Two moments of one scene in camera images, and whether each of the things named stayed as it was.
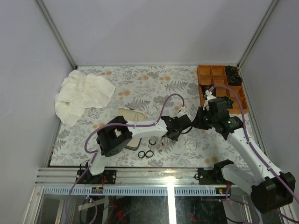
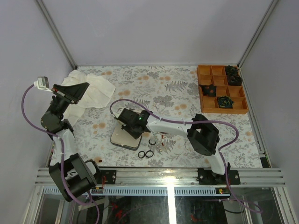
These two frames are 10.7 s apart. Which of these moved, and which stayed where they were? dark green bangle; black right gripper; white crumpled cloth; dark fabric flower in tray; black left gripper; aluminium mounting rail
Moved: black left gripper; black right gripper
Stayed: white crumpled cloth; aluminium mounting rail; dark green bangle; dark fabric flower in tray
